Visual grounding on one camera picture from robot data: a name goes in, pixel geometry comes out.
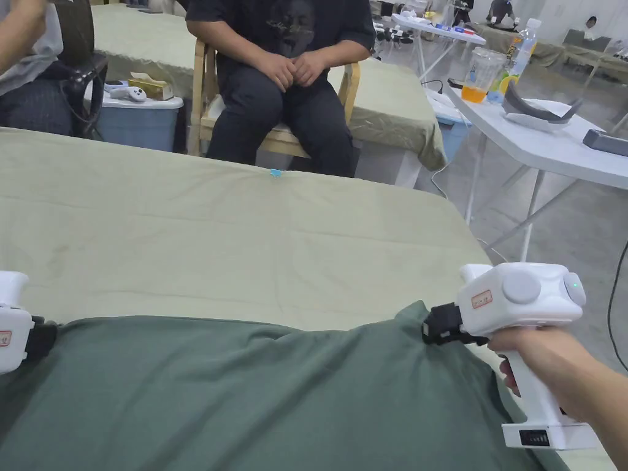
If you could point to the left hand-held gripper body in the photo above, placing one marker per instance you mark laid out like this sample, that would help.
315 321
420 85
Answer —
13 338

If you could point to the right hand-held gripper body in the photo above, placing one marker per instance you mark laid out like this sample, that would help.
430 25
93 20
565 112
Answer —
520 299

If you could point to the dark green garment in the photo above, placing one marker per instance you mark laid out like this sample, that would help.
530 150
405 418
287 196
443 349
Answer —
255 392

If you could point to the person's right forearm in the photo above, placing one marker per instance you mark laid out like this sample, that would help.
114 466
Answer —
611 397

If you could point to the person's right hand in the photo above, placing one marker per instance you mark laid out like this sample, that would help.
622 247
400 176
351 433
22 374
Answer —
559 358

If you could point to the bed with pale green sheet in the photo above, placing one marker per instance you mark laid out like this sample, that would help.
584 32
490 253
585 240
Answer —
196 235
392 113

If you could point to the blue storage bin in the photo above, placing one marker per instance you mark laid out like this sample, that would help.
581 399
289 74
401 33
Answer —
137 122

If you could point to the white hand controller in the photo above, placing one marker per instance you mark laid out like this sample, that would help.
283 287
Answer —
126 93

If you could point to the small blue scrap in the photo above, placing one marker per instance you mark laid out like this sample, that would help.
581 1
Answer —
275 173

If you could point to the yellow tissue box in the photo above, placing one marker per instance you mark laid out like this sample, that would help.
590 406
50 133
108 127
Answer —
152 87

